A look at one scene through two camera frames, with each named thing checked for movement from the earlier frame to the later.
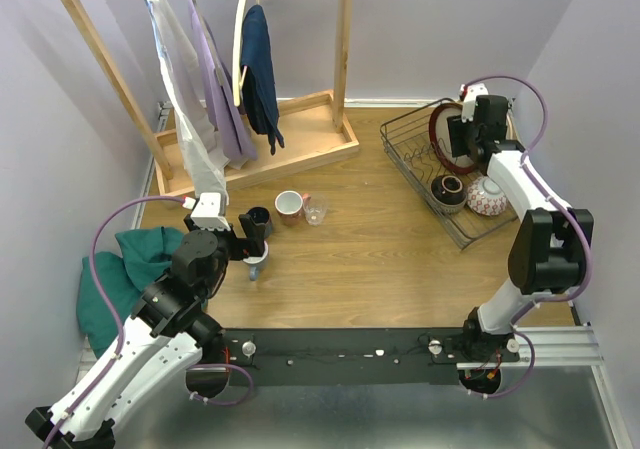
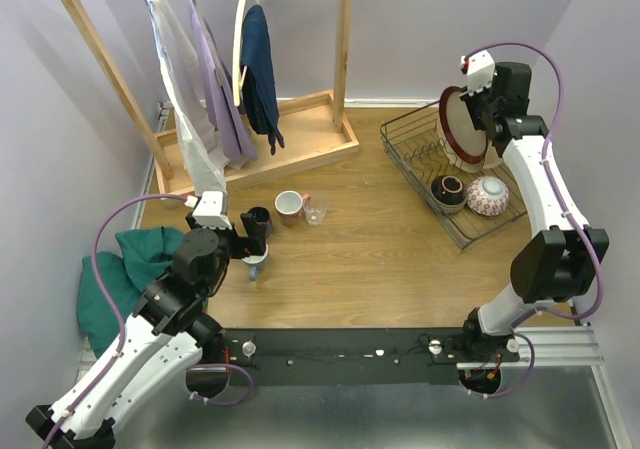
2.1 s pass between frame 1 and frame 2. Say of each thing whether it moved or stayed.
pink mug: stayed
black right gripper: moved
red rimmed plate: moved
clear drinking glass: stayed
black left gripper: stayed
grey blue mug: stayed
